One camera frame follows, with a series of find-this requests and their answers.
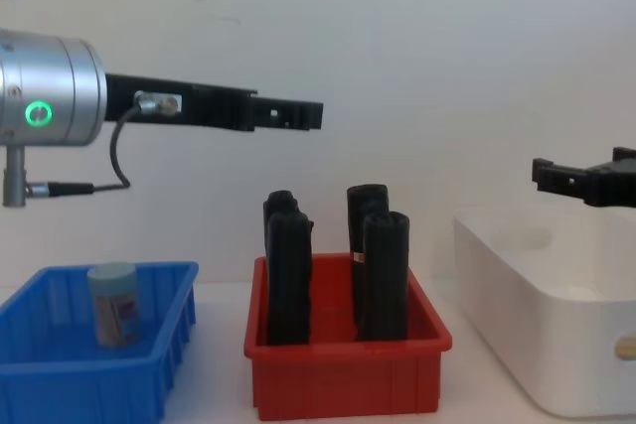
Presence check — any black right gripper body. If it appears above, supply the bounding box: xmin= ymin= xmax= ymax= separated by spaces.
xmin=585 ymin=146 xmax=636 ymax=210

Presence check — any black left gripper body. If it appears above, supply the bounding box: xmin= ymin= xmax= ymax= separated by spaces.
xmin=102 ymin=72 xmax=259 ymax=133

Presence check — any black rolled bundle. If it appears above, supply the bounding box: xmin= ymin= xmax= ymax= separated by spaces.
xmin=261 ymin=189 xmax=301 ymax=256
xmin=356 ymin=211 xmax=411 ymax=343
xmin=346 ymin=184 xmax=391 ymax=326
xmin=266 ymin=210 xmax=316 ymax=347

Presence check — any white plastic bin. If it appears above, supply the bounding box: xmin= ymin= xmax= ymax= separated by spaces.
xmin=452 ymin=203 xmax=636 ymax=420

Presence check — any clear jar with blue lid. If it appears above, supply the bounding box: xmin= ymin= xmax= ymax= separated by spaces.
xmin=86 ymin=262 xmax=141 ymax=349

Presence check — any red plastic bin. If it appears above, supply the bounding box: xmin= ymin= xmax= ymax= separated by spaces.
xmin=242 ymin=252 xmax=454 ymax=422

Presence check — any blue plastic bin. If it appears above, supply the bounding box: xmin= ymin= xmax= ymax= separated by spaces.
xmin=0 ymin=260 xmax=201 ymax=424

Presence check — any thin dark gripper cable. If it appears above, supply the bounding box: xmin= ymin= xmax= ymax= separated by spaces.
xmin=27 ymin=90 xmax=181 ymax=198

